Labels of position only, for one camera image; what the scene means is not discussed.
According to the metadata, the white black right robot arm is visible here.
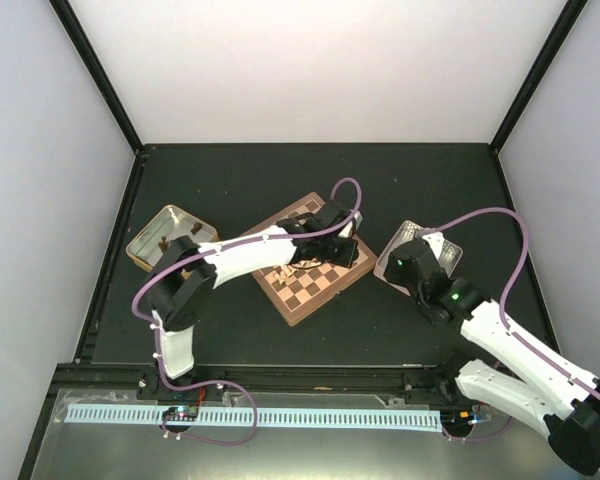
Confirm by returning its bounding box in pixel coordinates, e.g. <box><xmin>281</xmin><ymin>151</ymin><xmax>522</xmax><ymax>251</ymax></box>
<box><xmin>376</xmin><ymin>231</ymin><xmax>600</xmax><ymax>475</ymax></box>

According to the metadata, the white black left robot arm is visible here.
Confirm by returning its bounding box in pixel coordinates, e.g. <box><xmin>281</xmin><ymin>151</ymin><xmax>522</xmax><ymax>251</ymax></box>
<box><xmin>132</xmin><ymin>200</ymin><xmax>362</xmax><ymax>399</ymax></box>

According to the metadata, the dark chess pieces pile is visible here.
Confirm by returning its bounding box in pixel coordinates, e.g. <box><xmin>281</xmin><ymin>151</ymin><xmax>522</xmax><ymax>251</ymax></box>
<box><xmin>158</xmin><ymin>222</ymin><xmax>202</xmax><ymax>253</ymax></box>

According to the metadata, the right controller circuit board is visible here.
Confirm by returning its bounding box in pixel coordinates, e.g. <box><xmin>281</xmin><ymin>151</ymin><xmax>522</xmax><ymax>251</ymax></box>
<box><xmin>440</xmin><ymin>404</ymin><xmax>493</xmax><ymax>426</ymax></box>

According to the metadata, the controller circuit board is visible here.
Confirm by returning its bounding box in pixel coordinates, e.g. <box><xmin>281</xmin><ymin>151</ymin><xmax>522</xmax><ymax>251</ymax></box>
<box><xmin>162</xmin><ymin>406</ymin><xmax>199</xmax><ymax>422</ymax></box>
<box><xmin>440</xmin><ymin>404</ymin><xmax>493</xmax><ymax>426</ymax></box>

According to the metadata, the left controller circuit board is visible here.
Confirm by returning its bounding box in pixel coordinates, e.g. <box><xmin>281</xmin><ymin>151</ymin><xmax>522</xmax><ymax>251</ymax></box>
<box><xmin>162</xmin><ymin>406</ymin><xmax>199</xmax><ymax>422</ymax></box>

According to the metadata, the light wooden knight piece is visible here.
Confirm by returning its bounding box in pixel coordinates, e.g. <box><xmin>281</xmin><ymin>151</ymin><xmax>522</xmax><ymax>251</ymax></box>
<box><xmin>274</xmin><ymin>265</ymin><xmax>296</xmax><ymax>283</ymax></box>

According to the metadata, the pink patterned plastic basket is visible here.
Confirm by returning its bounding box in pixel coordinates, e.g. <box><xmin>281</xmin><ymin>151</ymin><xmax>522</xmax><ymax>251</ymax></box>
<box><xmin>373</xmin><ymin>220</ymin><xmax>463</xmax><ymax>296</ymax></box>

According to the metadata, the yellow bear tin box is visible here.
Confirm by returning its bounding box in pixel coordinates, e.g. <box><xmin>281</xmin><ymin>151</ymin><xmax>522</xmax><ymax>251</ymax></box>
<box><xmin>125</xmin><ymin>205</ymin><xmax>219</xmax><ymax>272</ymax></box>

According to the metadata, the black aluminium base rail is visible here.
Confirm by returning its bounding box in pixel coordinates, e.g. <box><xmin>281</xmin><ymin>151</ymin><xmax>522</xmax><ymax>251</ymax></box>
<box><xmin>56</xmin><ymin>364</ymin><xmax>469</xmax><ymax>405</ymax></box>

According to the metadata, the white slotted cable duct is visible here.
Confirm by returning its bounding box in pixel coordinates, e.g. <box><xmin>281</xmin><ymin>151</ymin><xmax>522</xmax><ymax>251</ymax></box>
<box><xmin>64</xmin><ymin>404</ymin><xmax>442</xmax><ymax>433</ymax></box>

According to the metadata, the black frame post right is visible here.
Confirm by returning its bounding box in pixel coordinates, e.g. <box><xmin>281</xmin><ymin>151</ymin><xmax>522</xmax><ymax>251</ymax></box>
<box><xmin>489</xmin><ymin>0</ymin><xmax>588</xmax><ymax>154</ymax></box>

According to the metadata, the black frame post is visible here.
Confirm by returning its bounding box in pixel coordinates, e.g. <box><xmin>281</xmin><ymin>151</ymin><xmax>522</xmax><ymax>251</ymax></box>
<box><xmin>49</xmin><ymin>0</ymin><xmax>144</xmax><ymax>154</ymax></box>
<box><xmin>489</xmin><ymin>0</ymin><xmax>588</xmax><ymax>154</ymax></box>

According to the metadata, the black frame post left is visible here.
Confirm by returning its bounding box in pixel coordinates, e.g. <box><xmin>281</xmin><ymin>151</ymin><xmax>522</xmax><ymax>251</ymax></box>
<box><xmin>49</xmin><ymin>0</ymin><xmax>144</xmax><ymax>154</ymax></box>

